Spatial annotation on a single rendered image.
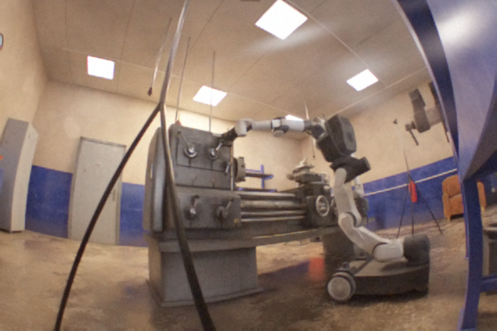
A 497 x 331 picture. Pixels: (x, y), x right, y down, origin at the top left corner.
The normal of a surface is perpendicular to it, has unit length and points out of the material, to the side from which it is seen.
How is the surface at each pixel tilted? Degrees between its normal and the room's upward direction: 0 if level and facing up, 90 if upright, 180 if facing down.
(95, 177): 90
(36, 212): 90
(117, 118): 90
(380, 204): 90
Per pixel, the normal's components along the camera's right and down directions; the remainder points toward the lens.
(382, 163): -0.83, -0.18
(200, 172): 0.56, -0.32
